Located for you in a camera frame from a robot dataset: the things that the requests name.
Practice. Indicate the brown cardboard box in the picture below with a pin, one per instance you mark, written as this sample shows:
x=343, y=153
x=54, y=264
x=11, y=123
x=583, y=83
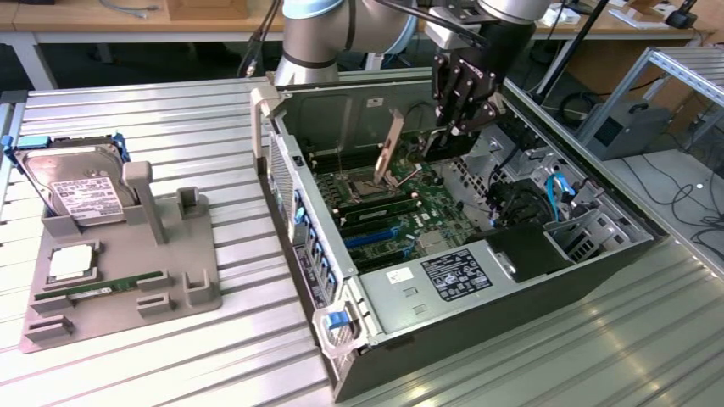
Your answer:
x=210, y=9

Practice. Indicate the black round device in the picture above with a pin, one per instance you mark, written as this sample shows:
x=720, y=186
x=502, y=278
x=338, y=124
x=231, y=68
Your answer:
x=680, y=18

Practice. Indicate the silver chipset heatsink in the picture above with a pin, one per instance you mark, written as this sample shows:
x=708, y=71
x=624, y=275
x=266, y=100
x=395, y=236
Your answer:
x=432, y=240

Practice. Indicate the graphics card with metal bracket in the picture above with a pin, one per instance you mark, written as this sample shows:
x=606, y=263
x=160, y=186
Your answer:
x=390, y=144

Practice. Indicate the black plastic shroud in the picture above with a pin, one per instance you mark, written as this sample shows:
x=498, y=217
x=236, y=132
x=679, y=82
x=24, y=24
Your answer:
x=526, y=254

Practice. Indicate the silver CPU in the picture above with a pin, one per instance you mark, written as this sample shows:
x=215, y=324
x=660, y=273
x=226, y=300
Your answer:
x=71, y=263

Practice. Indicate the metal socket cover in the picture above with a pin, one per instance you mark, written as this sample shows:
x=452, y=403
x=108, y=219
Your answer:
x=412, y=157

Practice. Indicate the perforated silver drive cage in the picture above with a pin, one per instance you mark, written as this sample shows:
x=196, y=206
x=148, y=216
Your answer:
x=492, y=169

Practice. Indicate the green motherboard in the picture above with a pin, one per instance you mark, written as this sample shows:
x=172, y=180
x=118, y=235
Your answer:
x=435, y=199

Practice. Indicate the black expansion slot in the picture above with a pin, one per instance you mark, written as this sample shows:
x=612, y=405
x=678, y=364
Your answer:
x=367, y=227

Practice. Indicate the blue case latch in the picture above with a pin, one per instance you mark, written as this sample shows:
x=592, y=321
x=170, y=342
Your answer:
x=335, y=320

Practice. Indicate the open dark PC case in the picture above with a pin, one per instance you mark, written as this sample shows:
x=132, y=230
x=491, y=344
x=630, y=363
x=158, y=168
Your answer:
x=452, y=360

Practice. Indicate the CPU socket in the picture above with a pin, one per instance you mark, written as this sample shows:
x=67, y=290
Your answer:
x=362, y=186

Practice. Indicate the hard disk with blue carrier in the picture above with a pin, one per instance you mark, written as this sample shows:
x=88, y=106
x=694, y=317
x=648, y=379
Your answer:
x=84, y=195

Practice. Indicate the flat cardboard tray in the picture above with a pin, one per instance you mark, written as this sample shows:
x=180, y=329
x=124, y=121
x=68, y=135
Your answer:
x=636, y=17

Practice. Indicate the grey power supply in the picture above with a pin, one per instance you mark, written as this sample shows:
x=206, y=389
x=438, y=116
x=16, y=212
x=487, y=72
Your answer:
x=407, y=297

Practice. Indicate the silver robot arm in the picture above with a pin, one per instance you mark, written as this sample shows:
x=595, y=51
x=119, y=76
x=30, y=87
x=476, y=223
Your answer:
x=316, y=34

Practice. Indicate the silver disk bay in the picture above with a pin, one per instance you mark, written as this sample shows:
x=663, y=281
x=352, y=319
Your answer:
x=599, y=237

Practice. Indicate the green RAM stick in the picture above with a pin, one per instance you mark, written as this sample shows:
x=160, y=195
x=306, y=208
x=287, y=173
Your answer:
x=96, y=286

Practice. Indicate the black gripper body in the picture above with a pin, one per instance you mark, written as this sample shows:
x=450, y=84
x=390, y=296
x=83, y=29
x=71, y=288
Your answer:
x=503, y=51

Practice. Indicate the aluminium profile frame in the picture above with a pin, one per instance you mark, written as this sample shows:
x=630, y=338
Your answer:
x=679, y=68

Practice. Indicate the grey equipment box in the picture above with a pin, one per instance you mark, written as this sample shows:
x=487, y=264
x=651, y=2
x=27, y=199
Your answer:
x=628, y=127

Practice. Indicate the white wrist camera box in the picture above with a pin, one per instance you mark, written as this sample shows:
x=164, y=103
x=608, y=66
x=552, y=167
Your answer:
x=447, y=36

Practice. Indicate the grey parts rack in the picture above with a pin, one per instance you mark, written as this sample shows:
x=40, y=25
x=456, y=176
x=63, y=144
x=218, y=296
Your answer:
x=114, y=263

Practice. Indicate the black slanted pole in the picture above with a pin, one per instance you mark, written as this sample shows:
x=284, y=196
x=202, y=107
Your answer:
x=571, y=46

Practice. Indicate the long wooden desk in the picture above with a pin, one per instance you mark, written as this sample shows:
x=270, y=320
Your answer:
x=74, y=19

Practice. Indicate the white flat box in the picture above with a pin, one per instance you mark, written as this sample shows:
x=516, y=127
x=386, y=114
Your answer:
x=560, y=17

